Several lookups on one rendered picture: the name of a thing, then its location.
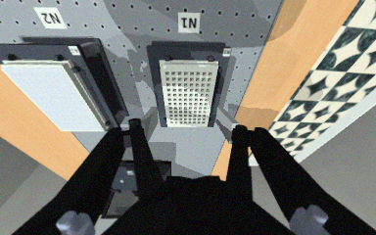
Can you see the white well plate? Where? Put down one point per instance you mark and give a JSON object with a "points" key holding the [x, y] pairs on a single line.
{"points": [[188, 87]]}

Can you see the white flat rectangular plate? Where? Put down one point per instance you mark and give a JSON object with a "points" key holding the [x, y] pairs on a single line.
{"points": [[58, 92]]}

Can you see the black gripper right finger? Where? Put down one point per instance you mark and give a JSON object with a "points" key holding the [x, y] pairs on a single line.
{"points": [[307, 207]]}

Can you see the white label with black n2 text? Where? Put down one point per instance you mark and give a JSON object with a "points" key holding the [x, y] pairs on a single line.
{"points": [[50, 17]]}

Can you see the grey flat base plate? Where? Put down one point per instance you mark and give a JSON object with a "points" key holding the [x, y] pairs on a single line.
{"points": [[126, 27]]}

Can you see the white label with black letters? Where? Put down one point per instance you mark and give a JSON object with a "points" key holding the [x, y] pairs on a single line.
{"points": [[188, 22]]}

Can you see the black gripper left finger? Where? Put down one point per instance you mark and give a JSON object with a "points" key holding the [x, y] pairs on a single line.
{"points": [[77, 207]]}

